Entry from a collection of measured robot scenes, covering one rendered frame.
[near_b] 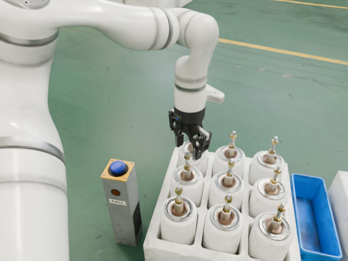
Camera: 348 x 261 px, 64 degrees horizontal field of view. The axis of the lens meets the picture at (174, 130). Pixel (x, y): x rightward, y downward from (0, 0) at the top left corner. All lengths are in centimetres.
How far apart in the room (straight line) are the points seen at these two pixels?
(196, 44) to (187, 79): 8
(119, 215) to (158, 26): 56
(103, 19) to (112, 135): 101
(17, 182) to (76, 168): 102
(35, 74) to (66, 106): 126
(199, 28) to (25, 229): 43
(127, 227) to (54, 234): 66
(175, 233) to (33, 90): 51
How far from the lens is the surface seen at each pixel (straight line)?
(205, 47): 55
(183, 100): 62
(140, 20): 46
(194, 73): 58
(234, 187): 80
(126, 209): 83
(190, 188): 79
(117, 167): 74
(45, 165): 26
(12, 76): 39
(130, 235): 93
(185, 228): 73
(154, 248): 77
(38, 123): 29
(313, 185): 113
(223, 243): 75
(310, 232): 110
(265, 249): 75
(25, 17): 36
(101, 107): 160
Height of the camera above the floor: 85
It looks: 38 degrees down
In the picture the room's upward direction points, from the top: straight up
